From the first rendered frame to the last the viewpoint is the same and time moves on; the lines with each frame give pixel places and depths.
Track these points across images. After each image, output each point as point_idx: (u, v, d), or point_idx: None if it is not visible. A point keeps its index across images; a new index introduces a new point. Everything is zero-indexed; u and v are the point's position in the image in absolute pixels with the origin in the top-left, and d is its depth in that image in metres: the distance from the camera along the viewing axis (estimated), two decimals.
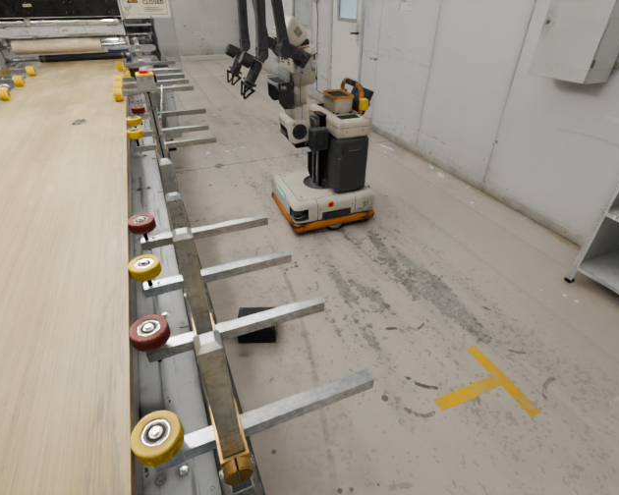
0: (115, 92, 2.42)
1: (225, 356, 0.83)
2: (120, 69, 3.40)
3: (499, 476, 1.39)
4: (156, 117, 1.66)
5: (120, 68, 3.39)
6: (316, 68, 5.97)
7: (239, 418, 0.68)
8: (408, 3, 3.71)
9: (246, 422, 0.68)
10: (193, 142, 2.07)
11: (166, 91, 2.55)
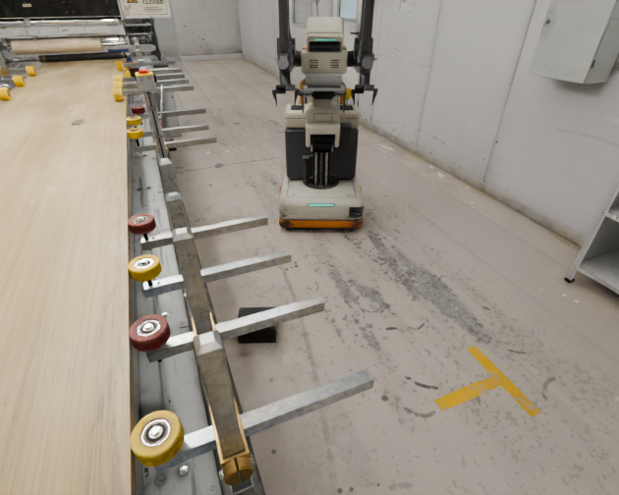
0: (115, 92, 2.42)
1: (225, 356, 0.83)
2: (120, 69, 3.40)
3: (499, 476, 1.39)
4: (156, 117, 1.66)
5: (120, 68, 3.39)
6: None
7: (239, 418, 0.68)
8: (408, 3, 3.71)
9: (246, 422, 0.68)
10: (193, 142, 2.07)
11: (166, 91, 2.55)
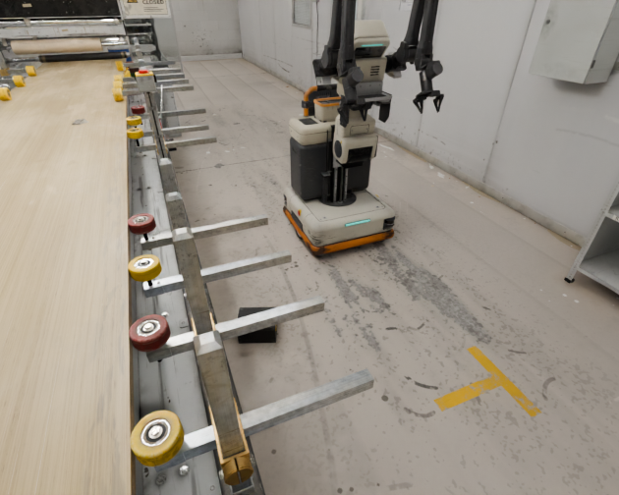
0: (115, 92, 2.42)
1: (225, 356, 0.83)
2: (120, 69, 3.40)
3: (499, 476, 1.39)
4: (156, 117, 1.66)
5: (120, 68, 3.39)
6: None
7: (239, 418, 0.68)
8: (408, 3, 3.71)
9: (246, 422, 0.68)
10: (193, 142, 2.07)
11: (166, 91, 2.55)
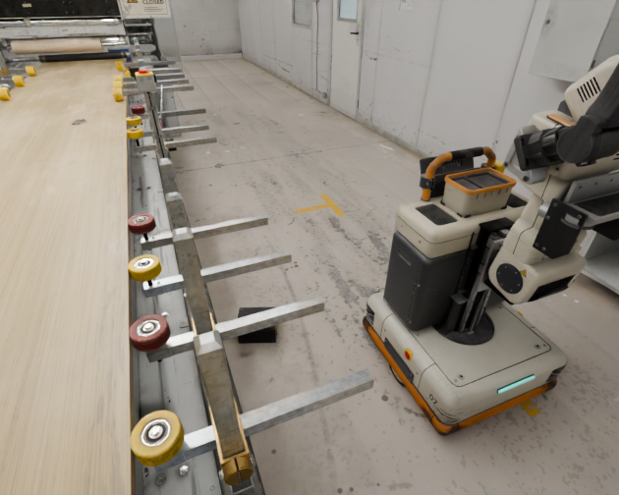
0: (115, 92, 2.42)
1: (225, 356, 0.83)
2: (120, 69, 3.40)
3: (499, 476, 1.39)
4: (156, 117, 1.66)
5: (120, 68, 3.39)
6: (316, 68, 5.97)
7: (239, 418, 0.68)
8: (408, 3, 3.71)
9: (246, 422, 0.68)
10: (193, 142, 2.07)
11: (166, 91, 2.55)
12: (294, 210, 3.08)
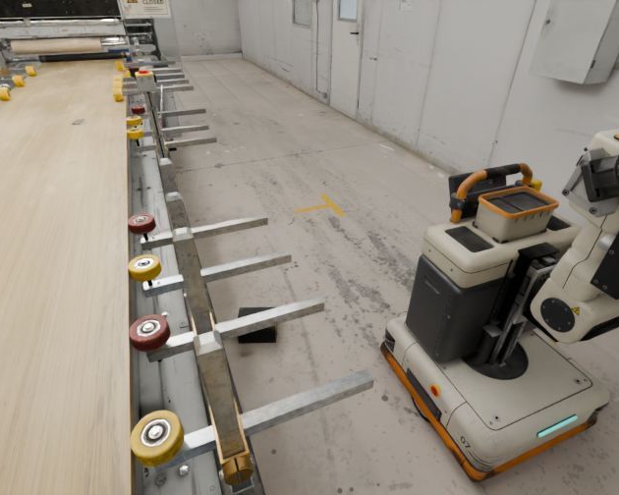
0: (115, 92, 2.42)
1: (225, 356, 0.83)
2: (120, 69, 3.40)
3: (499, 476, 1.39)
4: (156, 117, 1.66)
5: (120, 68, 3.39)
6: (316, 68, 5.97)
7: (239, 418, 0.68)
8: (408, 3, 3.71)
9: (246, 422, 0.68)
10: (193, 142, 2.07)
11: (166, 91, 2.55)
12: (294, 210, 3.08)
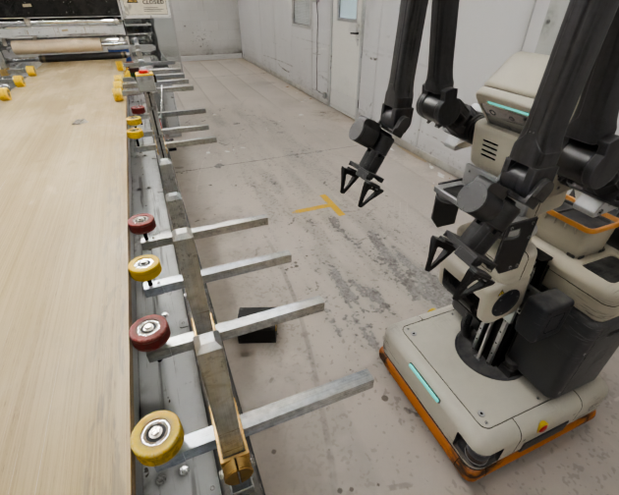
0: (115, 92, 2.42)
1: (225, 356, 0.83)
2: (120, 69, 3.40)
3: (499, 476, 1.39)
4: (156, 117, 1.66)
5: (120, 68, 3.39)
6: (316, 68, 5.97)
7: (239, 418, 0.68)
8: None
9: (246, 422, 0.68)
10: (193, 142, 2.07)
11: (166, 91, 2.55)
12: (294, 210, 3.08)
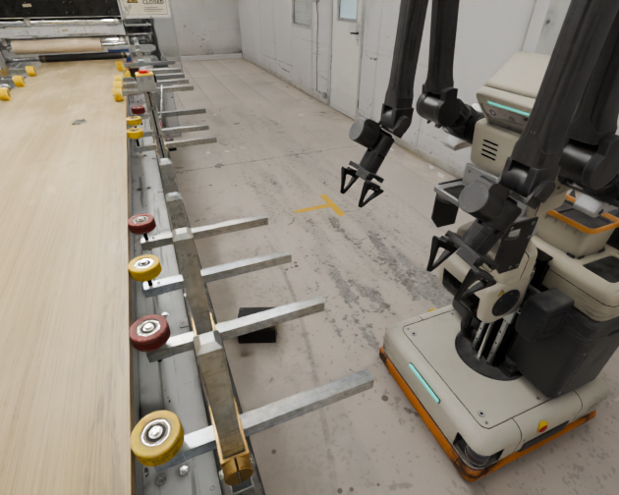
0: (115, 92, 2.42)
1: (225, 356, 0.83)
2: (120, 69, 3.40)
3: (499, 476, 1.39)
4: (156, 117, 1.66)
5: (120, 68, 3.39)
6: (316, 68, 5.97)
7: (239, 418, 0.68)
8: None
9: (246, 422, 0.68)
10: (193, 142, 2.07)
11: (166, 91, 2.55)
12: (294, 210, 3.08)
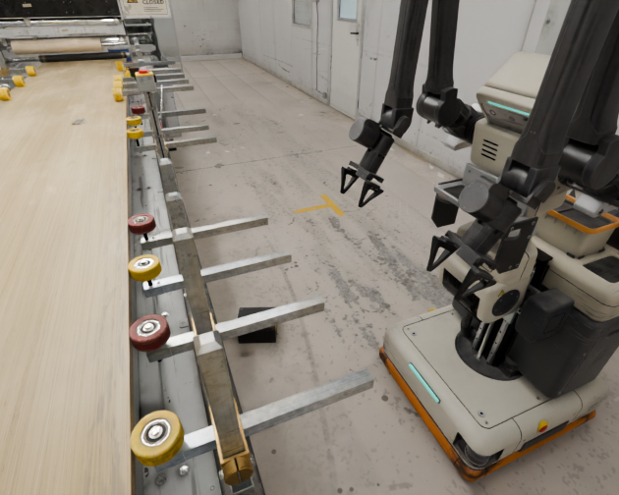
0: (115, 92, 2.42)
1: (225, 356, 0.83)
2: (120, 69, 3.40)
3: (499, 476, 1.39)
4: (156, 117, 1.66)
5: (120, 68, 3.39)
6: (316, 68, 5.97)
7: (239, 418, 0.68)
8: None
9: (246, 422, 0.68)
10: (193, 142, 2.07)
11: (166, 91, 2.55)
12: (294, 210, 3.08)
